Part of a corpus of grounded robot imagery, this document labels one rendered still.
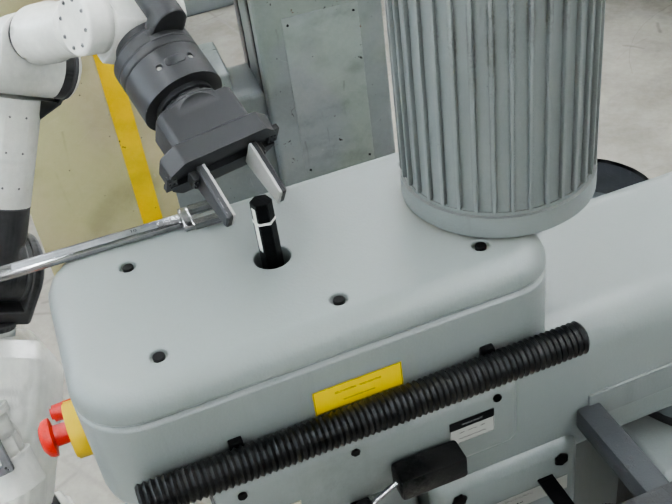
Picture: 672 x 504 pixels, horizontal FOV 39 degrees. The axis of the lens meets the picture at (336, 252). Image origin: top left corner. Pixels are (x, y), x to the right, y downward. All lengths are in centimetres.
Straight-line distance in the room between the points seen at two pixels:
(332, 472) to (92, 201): 198
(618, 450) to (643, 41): 471
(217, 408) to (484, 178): 32
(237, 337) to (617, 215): 53
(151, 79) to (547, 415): 56
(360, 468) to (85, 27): 52
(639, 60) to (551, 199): 456
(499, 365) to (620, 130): 393
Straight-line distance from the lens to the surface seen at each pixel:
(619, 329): 106
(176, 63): 94
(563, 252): 112
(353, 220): 96
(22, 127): 126
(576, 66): 86
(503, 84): 83
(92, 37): 98
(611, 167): 340
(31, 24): 116
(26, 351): 131
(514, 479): 112
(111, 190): 284
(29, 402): 131
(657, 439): 124
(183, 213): 101
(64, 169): 279
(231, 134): 92
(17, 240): 129
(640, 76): 530
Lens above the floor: 244
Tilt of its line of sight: 37 degrees down
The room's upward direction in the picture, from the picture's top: 9 degrees counter-clockwise
